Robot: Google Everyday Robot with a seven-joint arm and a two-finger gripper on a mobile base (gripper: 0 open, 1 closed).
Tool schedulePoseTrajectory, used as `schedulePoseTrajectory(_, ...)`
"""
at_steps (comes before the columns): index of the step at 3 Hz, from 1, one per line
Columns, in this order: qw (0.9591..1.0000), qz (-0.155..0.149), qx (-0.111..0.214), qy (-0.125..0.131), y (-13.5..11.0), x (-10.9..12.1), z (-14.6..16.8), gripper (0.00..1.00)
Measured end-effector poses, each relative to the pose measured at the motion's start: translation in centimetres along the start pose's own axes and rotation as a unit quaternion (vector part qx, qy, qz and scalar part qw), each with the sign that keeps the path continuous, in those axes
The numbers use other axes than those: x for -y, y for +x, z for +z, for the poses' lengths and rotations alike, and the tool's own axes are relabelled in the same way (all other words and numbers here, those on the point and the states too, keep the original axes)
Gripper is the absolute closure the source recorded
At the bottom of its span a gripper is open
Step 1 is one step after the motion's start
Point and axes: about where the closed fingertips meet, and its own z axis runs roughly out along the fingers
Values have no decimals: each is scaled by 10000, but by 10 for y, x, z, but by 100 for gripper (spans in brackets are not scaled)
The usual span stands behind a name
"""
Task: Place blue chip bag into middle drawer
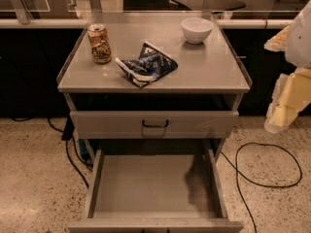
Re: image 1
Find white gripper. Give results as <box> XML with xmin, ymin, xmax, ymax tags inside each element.
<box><xmin>264</xmin><ymin>0</ymin><xmax>311</xmax><ymax>133</ymax></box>

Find blue chip bag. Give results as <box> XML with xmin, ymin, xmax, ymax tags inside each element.
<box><xmin>115</xmin><ymin>41</ymin><xmax>178</xmax><ymax>87</ymax></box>

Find grey drawer cabinet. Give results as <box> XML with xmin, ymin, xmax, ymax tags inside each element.
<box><xmin>58</xmin><ymin>12</ymin><xmax>252</xmax><ymax>152</ymax></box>

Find open grey middle drawer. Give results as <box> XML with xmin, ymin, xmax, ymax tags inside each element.
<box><xmin>68</xmin><ymin>150</ymin><xmax>243</xmax><ymax>233</ymax></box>

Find closed grey top drawer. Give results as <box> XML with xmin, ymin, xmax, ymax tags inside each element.
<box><xmin>70</xmin><ymin>111</ymin><xmax>239</xmax><ymax>139</ymax></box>

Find white bowl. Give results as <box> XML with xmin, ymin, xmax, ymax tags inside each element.
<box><xmin>181</xmin><ymin>17</ymin><xmax>214</xmax><ymax>44</ymax></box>

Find gold soda can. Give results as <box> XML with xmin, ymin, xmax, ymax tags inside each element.
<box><xmin>87</xmin><ymin>23</ymin><xmax>112</xmax><ymax>64</ymax></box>

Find black floor cable right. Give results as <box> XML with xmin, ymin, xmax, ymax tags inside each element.
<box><xmin>221</xmin><ymin>142</ymin><xmax>303</xmax><ymax>233</ymax></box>

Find black floor cable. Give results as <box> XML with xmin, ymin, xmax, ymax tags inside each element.
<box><xmin>10</xmin><ymin>116</ymin><xmax>94</xmax><ymax>190</ymax></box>
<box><xmin>221</xmin><ymin>142</ymin><xmax>303</xmax><ymax>233</ymax></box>

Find black drawer handle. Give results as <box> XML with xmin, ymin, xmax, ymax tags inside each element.
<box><xmin>142</xmin><ymin>119</ymin><xmax>169</xmax><ymax>128</ymax></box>

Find black floor cable left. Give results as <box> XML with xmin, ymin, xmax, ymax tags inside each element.
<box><xmin>10</xmin><ymin>116</ymin><xmax>94</xmax><ymax>190</ymax></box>

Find white horizontal rail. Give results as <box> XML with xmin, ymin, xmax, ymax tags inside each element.
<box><xmin>0</xmin><ymin>18</ymin><xmax>293</xmax><ymax>29</ymax></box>

